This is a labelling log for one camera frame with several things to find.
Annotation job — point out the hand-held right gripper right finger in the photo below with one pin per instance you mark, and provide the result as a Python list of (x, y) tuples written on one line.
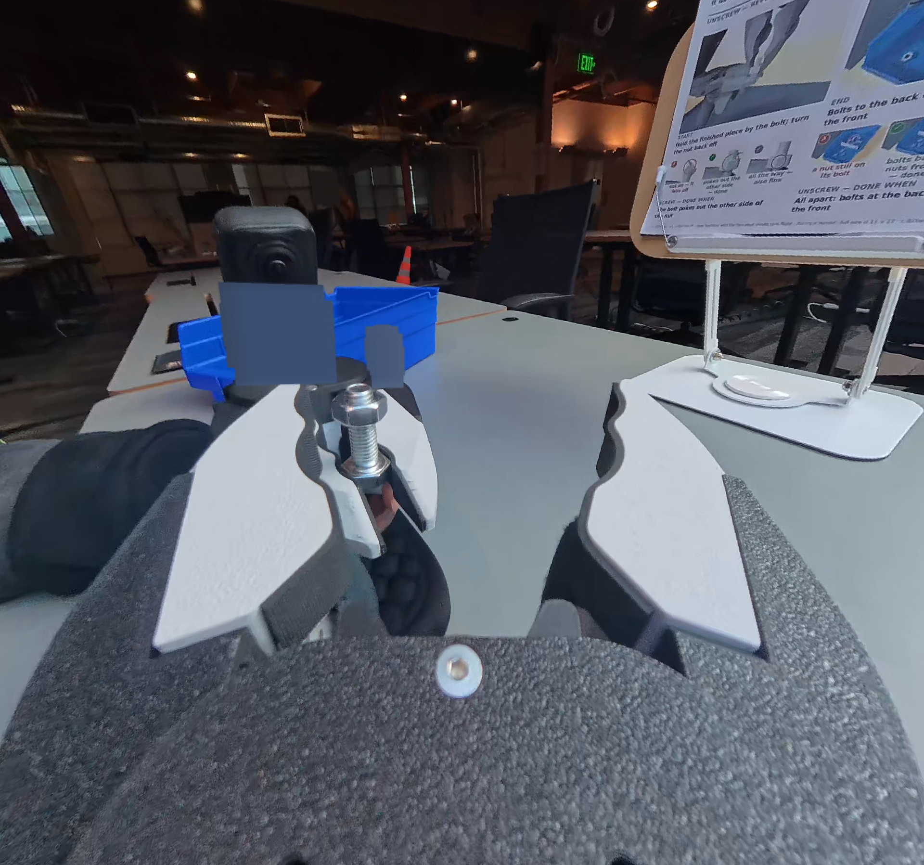
[(671, 533)]

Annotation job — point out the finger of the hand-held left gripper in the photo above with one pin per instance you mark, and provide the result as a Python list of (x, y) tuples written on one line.
[(354, 518), (415, 468)]

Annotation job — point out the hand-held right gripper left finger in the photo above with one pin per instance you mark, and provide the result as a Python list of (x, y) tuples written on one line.
[(245, 518)]

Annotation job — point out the steel hex bolt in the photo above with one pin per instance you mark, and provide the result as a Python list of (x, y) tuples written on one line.
[(367, 442)]

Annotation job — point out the blue plastic bin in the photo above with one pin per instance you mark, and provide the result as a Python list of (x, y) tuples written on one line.
[(390, 309)]

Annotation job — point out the person's left hand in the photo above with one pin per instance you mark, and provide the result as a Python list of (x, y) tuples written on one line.
[(386, 507)]

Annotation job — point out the black honeycomb wrist pad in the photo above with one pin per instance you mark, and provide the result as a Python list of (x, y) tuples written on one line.
[(411, 583)]

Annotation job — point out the ceiling air vent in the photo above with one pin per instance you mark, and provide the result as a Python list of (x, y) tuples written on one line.
[(284, 125)]

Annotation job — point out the orange traffic cone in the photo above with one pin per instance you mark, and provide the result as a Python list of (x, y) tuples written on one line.
[(406, 269)]

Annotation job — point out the bright window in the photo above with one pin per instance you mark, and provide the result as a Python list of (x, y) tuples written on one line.
[(25, 197)]

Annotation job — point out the black office chair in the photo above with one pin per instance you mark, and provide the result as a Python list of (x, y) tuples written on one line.
[(541, 244)]

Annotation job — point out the green exit sign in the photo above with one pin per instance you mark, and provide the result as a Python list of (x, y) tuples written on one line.
[(586, 63)]

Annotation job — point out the printed instruction sheet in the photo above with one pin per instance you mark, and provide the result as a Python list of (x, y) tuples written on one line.
[(758, 136)]

